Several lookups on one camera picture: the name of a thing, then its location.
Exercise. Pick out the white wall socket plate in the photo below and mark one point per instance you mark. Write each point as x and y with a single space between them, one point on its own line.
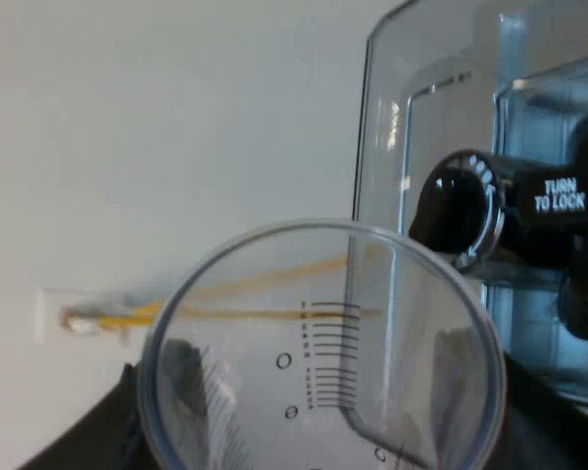
51 313

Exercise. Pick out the clear bean box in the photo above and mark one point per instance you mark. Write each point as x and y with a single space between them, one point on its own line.
544 205

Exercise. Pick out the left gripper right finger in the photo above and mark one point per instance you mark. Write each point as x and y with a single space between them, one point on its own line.
553 431

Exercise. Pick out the clear measuring glass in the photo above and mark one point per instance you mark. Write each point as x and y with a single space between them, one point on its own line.
255 391

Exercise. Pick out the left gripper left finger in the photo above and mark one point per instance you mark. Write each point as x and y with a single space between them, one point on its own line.
103 426

